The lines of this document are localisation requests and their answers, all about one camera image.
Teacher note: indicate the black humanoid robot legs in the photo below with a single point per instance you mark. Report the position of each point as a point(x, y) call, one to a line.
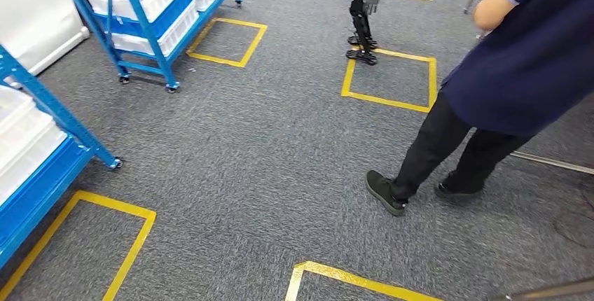
point(359, 16)

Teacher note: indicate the blue wheeled bin cart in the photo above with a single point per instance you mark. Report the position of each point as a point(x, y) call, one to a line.
point(141, 23)
point(55, 108)

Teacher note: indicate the person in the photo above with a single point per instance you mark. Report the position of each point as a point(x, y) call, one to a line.
point(533, 57)

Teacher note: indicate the blue plastic bin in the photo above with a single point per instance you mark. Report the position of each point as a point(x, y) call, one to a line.
point(171, 16)

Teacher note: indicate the yellow floor tape square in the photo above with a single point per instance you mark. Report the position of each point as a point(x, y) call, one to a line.
point(116, 205)

